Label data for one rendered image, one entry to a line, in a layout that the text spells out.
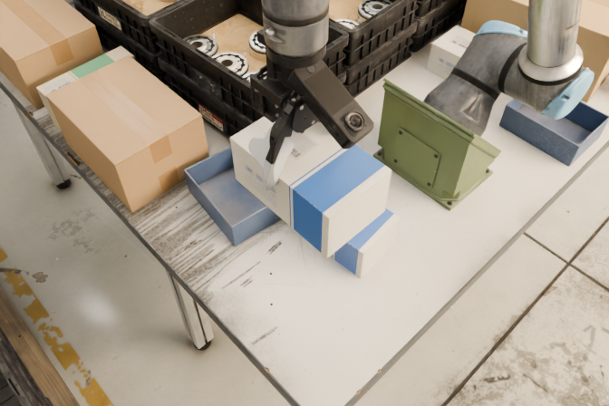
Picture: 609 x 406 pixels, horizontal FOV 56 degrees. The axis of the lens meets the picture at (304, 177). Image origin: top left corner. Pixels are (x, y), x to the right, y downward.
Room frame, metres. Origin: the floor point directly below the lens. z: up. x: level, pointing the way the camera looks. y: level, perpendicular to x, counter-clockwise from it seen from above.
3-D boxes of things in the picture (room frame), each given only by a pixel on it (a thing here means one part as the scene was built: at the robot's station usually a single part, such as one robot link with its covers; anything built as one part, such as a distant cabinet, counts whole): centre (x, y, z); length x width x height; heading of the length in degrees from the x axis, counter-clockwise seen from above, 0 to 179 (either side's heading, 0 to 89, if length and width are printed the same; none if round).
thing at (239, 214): (0.82, 0.15, 0.74); 0.20 x 0.15 x 0.07; 37
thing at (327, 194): (0.55, -0.01, 1.09); 0.20 x 0.12 x 0.09; 43
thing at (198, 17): (1.16, 0.14, 0.87); 0.40 x 0.30 x 0.11; 47
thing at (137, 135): (0.97, 0.41, 0.78); 0.30 x 0.22 x 0.16; 43
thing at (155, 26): (1.16, 0.14, 0.92); 0.40 x 0.30 x 0.02; 47
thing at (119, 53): (1.14, 0.54, 0.79); 0.24 x 0.06 x 0.06; 135
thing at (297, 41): (0.56, 0.01, 1.33); 0.08 x 0.08 x 0.05
